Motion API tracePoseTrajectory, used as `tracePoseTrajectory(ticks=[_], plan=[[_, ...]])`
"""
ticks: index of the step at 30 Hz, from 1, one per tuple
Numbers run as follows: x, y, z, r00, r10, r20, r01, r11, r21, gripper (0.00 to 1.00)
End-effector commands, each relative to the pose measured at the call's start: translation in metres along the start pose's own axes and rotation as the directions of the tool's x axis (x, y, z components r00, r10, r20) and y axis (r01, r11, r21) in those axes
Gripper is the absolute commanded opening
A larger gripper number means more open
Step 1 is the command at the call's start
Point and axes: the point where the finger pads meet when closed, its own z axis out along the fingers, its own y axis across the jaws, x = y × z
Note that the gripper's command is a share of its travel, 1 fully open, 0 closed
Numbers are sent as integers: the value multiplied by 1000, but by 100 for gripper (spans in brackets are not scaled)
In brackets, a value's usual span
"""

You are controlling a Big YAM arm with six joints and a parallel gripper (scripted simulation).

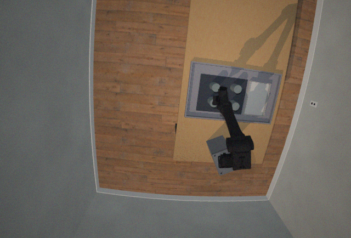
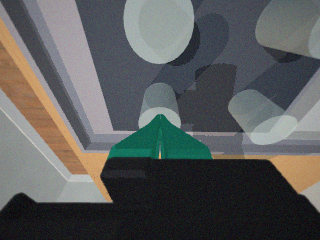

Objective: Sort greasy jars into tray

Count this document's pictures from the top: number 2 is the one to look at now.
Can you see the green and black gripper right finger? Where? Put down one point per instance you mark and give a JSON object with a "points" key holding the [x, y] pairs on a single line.
{"points": [[180, 145]]}

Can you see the clear glass jar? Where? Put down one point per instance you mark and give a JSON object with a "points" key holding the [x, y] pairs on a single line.
{"points": [[159, 98], [262, 120], [158, 30], [291, 26]]}

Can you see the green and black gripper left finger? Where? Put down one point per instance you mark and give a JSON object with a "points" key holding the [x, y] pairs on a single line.
{"points": [[141, 143]]}

